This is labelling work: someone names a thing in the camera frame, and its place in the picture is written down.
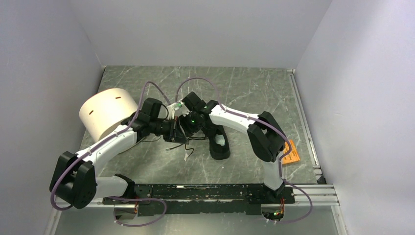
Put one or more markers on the aluminium frame rail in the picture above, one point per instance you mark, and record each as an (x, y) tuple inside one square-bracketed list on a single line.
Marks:
[(248, 90)]

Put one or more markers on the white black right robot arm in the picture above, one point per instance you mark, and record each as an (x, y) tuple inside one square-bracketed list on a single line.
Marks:
[(265, 135)]

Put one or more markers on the black shoelace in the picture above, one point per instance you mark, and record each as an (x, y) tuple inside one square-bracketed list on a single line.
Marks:
[(185, 145)]

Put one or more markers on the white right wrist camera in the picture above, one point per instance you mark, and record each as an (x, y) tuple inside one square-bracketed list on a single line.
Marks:
[(179, 109)]

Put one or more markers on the white cylindrical container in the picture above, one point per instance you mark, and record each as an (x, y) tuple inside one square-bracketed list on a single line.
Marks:
[(102, 113)]

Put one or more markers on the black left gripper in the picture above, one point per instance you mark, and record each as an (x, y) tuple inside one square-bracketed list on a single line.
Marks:
[(175, 134)]

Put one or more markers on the black shoe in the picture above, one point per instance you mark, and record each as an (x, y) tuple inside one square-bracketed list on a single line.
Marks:
[(218, 142)]

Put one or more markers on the orange book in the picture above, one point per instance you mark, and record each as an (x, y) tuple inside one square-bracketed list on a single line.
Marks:
[(292, 156)]

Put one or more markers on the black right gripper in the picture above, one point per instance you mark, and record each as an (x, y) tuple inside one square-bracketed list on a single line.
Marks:
[(192, 129)]

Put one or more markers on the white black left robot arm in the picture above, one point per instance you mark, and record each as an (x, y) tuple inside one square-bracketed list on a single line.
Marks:
[(74, 179)]

